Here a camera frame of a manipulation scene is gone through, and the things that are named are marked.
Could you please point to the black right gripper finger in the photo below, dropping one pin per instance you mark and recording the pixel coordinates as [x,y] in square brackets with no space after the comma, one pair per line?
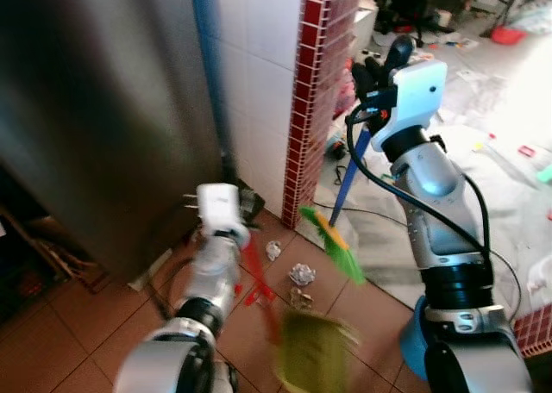
[366,76]
[399,53]

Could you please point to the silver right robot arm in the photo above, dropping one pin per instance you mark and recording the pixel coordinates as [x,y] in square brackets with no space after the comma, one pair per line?
[440,212]

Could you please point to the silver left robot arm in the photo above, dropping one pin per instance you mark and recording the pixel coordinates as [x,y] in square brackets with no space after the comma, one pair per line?
[207,281]

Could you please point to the small red floor item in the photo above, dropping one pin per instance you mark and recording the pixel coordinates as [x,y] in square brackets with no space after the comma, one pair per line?
[526,152]

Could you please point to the small crumpled white paper ball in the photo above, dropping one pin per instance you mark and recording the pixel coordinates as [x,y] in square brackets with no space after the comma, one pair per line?
[273,251]

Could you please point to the black office chair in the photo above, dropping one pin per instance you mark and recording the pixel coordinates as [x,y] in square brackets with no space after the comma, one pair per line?
[414,5]

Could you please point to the large crumpled white paper ball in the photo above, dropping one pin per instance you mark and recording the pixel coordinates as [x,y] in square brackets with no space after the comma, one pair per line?
[302,275]

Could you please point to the red paper scrap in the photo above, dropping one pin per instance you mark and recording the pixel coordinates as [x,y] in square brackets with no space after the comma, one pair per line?
[255,298]

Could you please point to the brownish crumpled paper scrap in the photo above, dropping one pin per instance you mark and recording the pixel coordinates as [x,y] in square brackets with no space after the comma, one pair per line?
[300,301]

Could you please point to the red plastic basin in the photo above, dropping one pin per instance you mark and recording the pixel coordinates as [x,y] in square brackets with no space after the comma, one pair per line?
[507,36]

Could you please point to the stainless steel refrigerator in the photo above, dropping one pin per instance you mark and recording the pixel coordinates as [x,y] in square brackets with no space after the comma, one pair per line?
[103,109]

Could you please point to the blue plastic basin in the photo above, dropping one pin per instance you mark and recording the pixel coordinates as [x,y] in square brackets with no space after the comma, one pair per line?
[414,341]

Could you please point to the white plastic container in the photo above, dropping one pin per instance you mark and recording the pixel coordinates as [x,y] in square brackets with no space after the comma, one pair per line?
[540,277]

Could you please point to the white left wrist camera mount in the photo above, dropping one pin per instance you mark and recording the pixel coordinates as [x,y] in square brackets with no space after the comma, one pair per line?
[218,205]

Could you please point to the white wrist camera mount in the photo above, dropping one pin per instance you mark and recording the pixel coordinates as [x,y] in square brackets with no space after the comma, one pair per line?
[218,205]
[418,96]

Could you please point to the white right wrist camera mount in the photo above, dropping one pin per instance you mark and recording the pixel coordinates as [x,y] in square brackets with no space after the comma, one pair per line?
[418,96]

